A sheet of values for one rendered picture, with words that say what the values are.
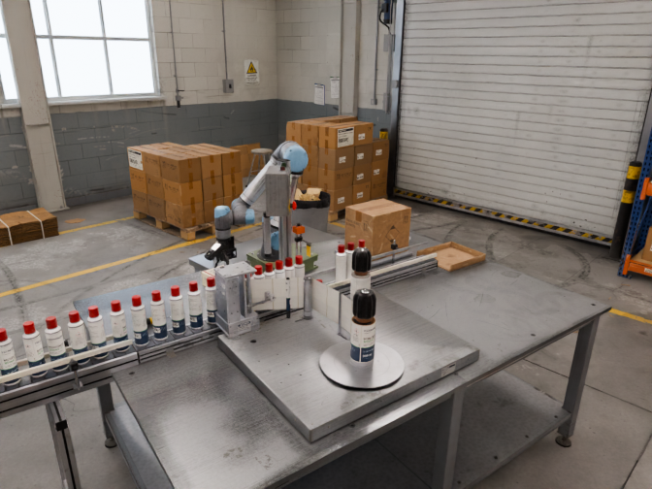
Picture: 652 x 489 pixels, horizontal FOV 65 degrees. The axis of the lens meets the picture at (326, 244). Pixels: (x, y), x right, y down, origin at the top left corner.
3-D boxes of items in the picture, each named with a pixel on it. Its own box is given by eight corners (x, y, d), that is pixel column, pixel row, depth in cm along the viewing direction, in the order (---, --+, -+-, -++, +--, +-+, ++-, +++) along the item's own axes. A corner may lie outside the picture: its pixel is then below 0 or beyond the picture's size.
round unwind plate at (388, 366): (355, 402, 167) (355, 398, 167) (304, 358, 190) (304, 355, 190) (421, 371, 184) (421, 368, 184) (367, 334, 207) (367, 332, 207)
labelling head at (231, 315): (229, 338, 203) (225, 278, 194) (215, 324, 213) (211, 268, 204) (260, 327, 211) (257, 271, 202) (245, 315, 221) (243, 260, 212)
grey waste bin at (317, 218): (308, 263, 503) (308, 203, 482) (279, 252, 531) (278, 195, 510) (338, 252, 532) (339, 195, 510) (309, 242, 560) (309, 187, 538)
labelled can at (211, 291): (211, 326, 212) (207, 281, 205) (205, 321, 216) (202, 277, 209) (222, 322, 215) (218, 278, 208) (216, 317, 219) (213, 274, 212)
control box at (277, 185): (266, 216, 221) (264, 173, 214) (269, 206, 236) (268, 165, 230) (289, 216, 221) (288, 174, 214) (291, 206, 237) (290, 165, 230)
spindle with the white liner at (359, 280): (357, 318, 219) (360, 254, 209) (344, 310, 226) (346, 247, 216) (374, 313, 224) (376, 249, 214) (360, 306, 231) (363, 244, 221)
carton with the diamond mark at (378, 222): (371, 262, 287) (373, 215, 278) (343, 249, 305) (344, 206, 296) (408, 250, 305) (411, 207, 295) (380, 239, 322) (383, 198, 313)
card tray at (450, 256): (450, 272, 281) (450, 265, 279) (416, 257, 300) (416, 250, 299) (484, 260, 297) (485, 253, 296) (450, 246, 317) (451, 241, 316)
